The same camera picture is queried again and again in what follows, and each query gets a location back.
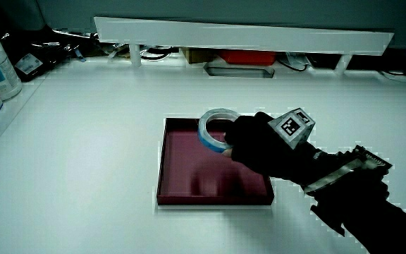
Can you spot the black bag with white label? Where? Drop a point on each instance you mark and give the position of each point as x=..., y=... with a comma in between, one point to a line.
x=34, y=60

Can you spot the maroon square tray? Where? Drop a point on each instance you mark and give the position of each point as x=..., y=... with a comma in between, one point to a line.
x=196, y=169

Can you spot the red box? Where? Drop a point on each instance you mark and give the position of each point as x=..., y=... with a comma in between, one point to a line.
x=248, y=57

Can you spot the brown cardboard box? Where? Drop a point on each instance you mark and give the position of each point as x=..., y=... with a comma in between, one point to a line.
x=197, y=55

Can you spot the blue tape roll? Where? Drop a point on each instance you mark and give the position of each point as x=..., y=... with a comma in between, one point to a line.
x=206, y=138

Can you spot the white raised shelf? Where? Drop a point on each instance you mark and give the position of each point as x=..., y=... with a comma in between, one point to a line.
x=245, y=37

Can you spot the grey flat tray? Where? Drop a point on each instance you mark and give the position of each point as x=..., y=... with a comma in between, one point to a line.
x=239, y=71

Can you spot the person's right hand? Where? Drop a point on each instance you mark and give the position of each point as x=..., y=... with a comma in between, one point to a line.
x=259, y=148

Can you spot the person's right forearm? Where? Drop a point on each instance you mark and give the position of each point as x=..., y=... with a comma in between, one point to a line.
x=372, y=211

